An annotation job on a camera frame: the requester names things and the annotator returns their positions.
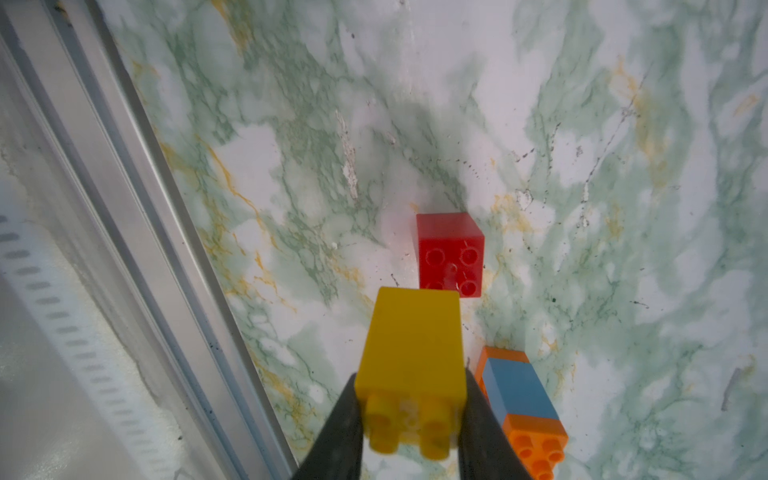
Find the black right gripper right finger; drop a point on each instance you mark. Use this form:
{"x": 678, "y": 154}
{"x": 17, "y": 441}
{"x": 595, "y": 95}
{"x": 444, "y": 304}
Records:
{"x": 484, "y": 452}

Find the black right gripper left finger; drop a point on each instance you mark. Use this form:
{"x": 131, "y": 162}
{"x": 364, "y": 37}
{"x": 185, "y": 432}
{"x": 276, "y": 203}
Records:
{"x": 338, "y": 450}

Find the orange long lego plate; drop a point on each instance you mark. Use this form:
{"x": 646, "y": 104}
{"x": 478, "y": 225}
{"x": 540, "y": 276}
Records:
{"x": 539, "y": 442}

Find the light blue lego brick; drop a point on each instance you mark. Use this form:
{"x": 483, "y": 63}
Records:
{"x": 514, "y": 388}

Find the yellow square lego brick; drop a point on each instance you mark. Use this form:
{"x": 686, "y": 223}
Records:
{"x": 411, "y": 382}

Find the red square lego brick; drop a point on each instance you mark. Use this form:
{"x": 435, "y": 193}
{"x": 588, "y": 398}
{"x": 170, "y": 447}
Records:
{"x": 450, "y": 248}

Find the aluminium front rail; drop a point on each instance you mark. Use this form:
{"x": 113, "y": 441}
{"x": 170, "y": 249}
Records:
{"x": 119, "y": 356}

